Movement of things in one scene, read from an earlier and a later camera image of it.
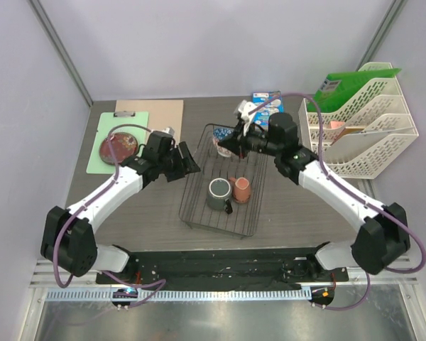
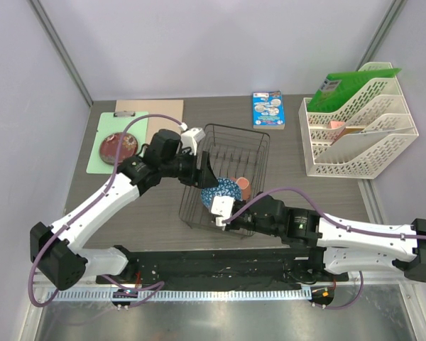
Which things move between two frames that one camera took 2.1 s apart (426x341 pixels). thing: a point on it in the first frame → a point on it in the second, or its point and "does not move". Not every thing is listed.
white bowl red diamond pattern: x=220 y=133 → x=225 y=187
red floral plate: x=124 y=146 does not move
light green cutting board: x=108 y=120 does not move
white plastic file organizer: x=365 y=136 does not move
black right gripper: x=238 y=143 → x=231 y=226
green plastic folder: x=339 y=89 does not move
